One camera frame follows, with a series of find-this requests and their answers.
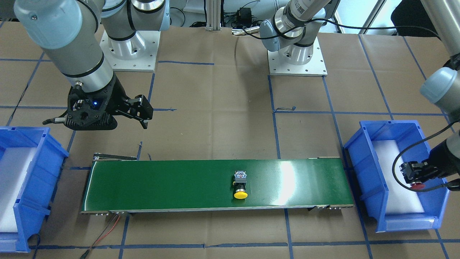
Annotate black braided cable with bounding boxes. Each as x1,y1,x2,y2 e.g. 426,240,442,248
392,121,460,193

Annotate white foam pad bin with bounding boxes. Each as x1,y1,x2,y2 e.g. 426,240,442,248
0,147,36,233
372,140,424,215

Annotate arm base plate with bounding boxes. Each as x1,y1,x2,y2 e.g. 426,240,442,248
267,38,328,77
99,31,161,72

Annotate red push button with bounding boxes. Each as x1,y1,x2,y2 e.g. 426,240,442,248
410,182,426,191

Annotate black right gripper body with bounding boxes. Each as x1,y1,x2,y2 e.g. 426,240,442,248
64,74,128,131

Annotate green conveyor belt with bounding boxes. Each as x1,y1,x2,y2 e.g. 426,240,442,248
81,158,354,214

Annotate red black conveyor wires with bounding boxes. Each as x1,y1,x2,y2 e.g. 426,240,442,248
79,214,123,259

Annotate aluminium frame post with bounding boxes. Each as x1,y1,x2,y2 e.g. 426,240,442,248
204,0,224,32

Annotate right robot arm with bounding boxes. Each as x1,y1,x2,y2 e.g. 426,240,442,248
13,0,170,131

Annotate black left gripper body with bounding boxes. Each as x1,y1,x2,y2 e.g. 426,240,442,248
422,139,460,180

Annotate yellow push button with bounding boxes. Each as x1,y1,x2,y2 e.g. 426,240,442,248
232,171,248,200

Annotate blue bin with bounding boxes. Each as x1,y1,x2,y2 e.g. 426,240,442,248
345,120,450,233
0,127,69,253

